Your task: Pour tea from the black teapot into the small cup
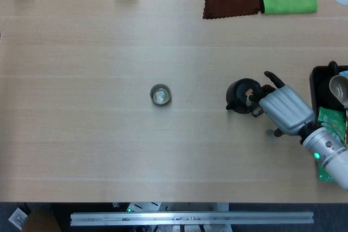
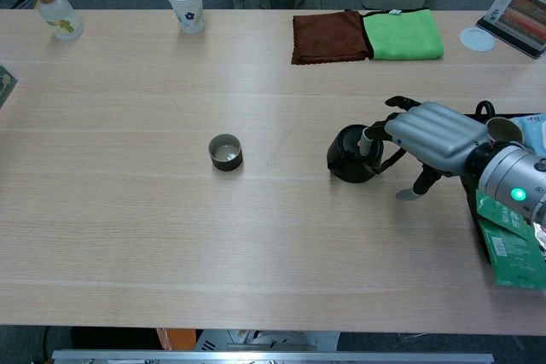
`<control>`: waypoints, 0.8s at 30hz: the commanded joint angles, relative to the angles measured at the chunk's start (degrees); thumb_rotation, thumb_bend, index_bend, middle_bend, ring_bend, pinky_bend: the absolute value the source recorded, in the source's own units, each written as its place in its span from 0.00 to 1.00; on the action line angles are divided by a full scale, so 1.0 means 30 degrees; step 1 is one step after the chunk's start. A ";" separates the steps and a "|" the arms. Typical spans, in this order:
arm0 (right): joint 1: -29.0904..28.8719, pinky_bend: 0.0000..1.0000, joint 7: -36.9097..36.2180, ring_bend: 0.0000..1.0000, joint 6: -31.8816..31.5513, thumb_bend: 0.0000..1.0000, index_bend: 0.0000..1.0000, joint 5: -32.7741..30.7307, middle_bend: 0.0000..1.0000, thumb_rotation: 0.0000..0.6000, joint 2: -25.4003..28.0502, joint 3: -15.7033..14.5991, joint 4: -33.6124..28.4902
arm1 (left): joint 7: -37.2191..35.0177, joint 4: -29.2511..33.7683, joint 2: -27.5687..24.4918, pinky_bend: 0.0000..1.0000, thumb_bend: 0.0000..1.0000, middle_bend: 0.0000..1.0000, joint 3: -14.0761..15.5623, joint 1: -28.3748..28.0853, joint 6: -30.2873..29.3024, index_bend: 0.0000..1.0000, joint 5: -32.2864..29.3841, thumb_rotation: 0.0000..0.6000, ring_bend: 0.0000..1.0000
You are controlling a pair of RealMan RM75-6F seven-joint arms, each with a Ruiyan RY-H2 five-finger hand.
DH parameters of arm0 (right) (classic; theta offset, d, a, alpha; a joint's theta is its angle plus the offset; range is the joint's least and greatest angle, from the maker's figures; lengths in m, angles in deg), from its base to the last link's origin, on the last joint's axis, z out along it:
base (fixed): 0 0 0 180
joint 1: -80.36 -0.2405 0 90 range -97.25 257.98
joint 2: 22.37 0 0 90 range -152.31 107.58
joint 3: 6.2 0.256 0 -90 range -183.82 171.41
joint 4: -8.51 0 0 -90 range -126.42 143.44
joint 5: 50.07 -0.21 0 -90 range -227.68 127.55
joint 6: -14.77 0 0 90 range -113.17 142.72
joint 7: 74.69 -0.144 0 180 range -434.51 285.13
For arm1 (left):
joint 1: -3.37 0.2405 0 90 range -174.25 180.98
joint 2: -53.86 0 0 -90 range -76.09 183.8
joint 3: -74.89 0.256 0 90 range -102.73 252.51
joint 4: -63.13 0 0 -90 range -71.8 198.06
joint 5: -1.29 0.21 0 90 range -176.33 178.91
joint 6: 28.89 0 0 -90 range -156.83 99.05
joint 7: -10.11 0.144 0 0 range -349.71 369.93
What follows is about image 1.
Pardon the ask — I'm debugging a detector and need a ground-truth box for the silver and black right robot hand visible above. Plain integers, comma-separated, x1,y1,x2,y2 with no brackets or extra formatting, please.
246,71,318,137

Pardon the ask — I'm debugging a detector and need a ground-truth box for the black teapot with wire handle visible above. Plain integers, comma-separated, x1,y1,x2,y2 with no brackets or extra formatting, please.
225,78,263,115

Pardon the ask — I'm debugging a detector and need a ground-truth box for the dark ceramic tea cup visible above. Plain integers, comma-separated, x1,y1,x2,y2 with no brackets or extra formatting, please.
149,84,172,107

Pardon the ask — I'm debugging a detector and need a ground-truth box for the black plastic tray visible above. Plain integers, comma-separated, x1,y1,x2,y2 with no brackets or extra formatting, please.
309,60,348,118

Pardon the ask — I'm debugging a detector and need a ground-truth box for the dark pitcher with beige inside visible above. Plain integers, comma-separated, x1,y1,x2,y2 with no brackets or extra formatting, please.
319,74,348,110

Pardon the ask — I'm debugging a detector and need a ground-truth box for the small green tea packet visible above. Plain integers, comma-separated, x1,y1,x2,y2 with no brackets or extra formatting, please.
316,106,348,146

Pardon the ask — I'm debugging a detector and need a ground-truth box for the large green tea packet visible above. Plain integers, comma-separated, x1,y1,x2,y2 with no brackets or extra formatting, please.
316,158,338,183

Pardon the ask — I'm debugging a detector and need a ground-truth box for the brown rounded seat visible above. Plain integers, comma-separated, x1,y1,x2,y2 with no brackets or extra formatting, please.
21,209,63,232

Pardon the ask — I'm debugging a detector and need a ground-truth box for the white floor socket box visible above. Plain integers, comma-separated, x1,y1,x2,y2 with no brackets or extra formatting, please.
8,207,28,229

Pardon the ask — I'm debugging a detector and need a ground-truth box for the aluminium profile rail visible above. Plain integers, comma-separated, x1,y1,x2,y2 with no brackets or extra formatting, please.
70,210,315,227

